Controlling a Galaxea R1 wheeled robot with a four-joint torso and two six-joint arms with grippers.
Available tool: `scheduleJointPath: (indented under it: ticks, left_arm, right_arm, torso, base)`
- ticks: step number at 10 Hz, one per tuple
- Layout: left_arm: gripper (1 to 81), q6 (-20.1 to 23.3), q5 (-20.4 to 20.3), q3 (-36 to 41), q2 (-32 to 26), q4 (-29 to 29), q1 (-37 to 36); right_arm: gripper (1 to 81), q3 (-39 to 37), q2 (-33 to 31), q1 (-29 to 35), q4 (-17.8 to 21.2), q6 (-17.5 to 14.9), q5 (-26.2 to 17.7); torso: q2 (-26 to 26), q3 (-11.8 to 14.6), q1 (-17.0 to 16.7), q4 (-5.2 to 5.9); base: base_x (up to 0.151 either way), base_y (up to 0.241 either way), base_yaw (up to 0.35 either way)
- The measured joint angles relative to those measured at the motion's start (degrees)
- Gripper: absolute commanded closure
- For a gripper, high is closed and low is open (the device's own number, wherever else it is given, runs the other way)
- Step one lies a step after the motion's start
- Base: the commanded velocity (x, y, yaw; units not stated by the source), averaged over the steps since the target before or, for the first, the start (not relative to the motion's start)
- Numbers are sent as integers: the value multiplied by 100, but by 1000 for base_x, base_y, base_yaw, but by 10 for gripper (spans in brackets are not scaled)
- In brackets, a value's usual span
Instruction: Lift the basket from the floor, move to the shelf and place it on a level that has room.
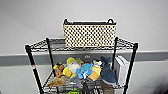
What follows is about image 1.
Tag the dark blue plush toy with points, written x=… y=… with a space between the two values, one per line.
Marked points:
x=107 y=71

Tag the long grey wall rail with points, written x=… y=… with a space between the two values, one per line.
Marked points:
x=16 y=58

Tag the black tall pointed item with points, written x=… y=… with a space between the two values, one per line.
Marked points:
x=87 y=88

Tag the pale woven basket dark spots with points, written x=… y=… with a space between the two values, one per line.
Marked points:
x=90 y=35

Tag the brown plush toy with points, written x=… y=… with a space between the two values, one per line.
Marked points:
x=59 y=77

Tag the brown cardboard box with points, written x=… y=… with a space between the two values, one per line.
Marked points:
x=107 y=90

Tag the grey plush toy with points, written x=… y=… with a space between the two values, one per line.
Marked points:
x=77 y=82

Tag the yellow black white plush toy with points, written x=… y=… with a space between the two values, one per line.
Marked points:
x=96 y=70

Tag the green round toy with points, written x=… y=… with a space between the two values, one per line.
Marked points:
x=74 y=91

